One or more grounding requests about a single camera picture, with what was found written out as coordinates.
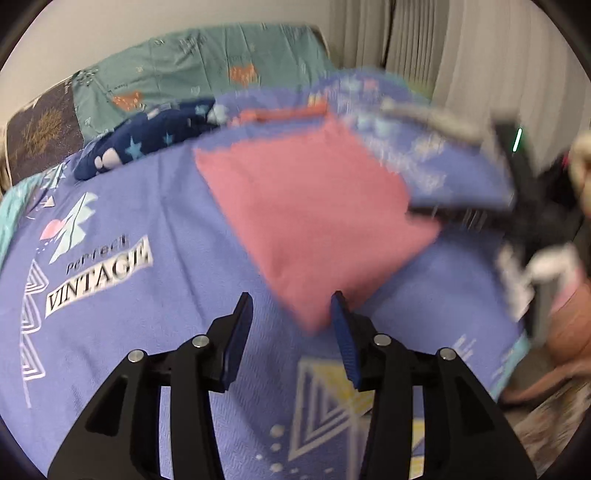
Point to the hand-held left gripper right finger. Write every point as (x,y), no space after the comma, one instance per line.
(346,341)

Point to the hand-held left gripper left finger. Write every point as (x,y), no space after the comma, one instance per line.
(235,341)

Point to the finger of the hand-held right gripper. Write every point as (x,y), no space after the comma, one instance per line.
(461,211)

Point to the pink cloth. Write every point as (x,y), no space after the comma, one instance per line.
(314,207)

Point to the person's right forearm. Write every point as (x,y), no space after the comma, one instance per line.
(568,337)

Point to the grey folded cloth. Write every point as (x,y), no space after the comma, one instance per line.
(443,120)

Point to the light green cloth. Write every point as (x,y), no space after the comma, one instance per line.
(420,85)

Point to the white curtain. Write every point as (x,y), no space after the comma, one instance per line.
(461,50)

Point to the purple printed bed sheet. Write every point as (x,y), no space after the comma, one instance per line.
(138,207)

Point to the coral folded cloth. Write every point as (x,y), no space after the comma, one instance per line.
(286,113)

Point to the navy star print garment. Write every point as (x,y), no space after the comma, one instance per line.
(152,138)

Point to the dark purple gold print pillow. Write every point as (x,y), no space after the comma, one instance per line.
(41,129)

